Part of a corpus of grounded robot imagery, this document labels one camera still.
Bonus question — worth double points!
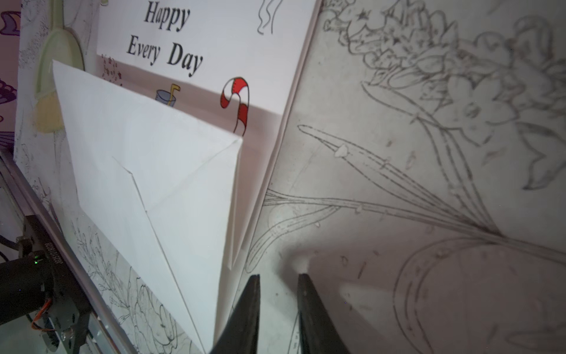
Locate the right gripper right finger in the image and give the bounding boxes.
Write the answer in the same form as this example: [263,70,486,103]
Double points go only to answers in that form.
[297,274,350,354]

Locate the white paper gift bag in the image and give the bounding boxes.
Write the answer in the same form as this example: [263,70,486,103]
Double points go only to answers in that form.
[53,1,320,352]

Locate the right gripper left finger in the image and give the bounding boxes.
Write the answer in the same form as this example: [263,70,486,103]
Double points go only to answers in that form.
[210,275,261,354]

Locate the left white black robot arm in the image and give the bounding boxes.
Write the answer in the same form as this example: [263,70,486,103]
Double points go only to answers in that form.
[1,215,92,353]

